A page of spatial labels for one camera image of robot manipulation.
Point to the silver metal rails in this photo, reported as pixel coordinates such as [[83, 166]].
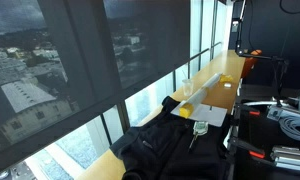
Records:
[[286, 157]]

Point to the yellow object far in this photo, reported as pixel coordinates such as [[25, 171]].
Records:
[[226, 79]]

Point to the black clamp with red tip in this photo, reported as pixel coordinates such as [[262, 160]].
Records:
[[253, 151]]

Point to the orange object on stand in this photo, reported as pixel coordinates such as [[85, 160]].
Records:
[[249, 63]]

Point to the green white jersey tag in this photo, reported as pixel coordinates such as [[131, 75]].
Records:
[[200, 128]]

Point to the small white object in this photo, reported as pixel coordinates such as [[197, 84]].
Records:
[[227, 85]]

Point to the white paper sheet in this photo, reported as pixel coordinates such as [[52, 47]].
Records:
[[212, 115]]

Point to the yellow block near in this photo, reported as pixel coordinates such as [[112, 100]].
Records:
[[186, 110]]

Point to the black zip jersey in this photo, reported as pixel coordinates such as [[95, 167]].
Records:
[[165, 149]]

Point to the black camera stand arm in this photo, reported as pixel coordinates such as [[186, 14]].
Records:
[[279, 64]]

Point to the rolled clear plastic tube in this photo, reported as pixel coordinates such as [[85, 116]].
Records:
[[202, 92]]

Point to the clear plastic cup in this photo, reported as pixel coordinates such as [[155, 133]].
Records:
[[187, 87]]

